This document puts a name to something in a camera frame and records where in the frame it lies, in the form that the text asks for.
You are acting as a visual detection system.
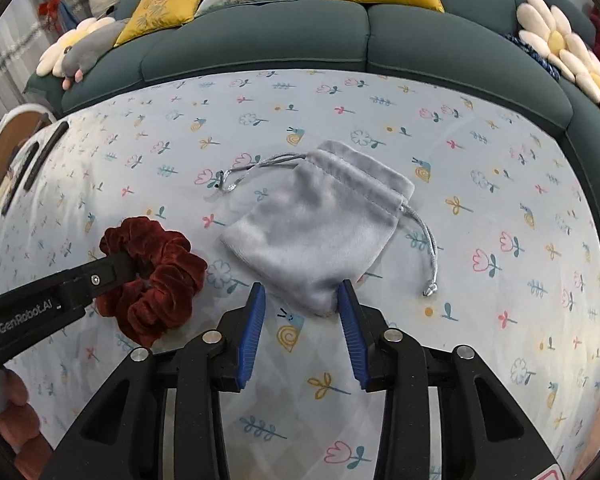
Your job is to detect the round white-rimmed wooden stool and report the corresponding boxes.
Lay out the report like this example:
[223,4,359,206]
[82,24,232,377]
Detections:
[0,102,56,241]

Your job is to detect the floral tablecloth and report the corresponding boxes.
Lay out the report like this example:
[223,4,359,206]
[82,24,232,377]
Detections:
[0,70,600,480]

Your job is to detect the white sheer curtain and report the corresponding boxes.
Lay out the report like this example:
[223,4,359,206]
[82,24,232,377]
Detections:
[0,10,46,136]

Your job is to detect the dark green sofa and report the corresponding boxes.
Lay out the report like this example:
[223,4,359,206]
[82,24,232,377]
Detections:
[27,0,600,333]

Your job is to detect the grey plush toy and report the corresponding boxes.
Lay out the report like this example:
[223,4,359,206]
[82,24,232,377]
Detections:
[62,19,131,83]

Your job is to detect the reddish brown knot cushion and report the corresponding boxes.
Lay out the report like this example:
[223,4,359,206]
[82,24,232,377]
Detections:
[0,375,51,480]

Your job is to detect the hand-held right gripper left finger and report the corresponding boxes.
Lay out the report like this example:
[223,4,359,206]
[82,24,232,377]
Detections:
[50,282,267,480]

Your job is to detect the white flower cushion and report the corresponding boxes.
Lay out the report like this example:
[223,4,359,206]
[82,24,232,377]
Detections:
[516,0,600,128]
[35,16,116,78]

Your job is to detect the dark red velvet scrunchie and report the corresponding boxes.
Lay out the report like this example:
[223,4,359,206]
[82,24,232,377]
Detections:
[98,216,208,347]

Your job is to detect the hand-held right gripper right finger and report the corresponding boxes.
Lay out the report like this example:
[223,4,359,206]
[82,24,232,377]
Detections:
[337,280,566,480]

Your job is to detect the grey velvet drawstring pouch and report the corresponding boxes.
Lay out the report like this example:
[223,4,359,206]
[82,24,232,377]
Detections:
[215,140,438,317]

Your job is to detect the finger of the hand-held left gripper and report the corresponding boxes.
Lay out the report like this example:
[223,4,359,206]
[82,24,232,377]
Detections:
[75,252,137,297]

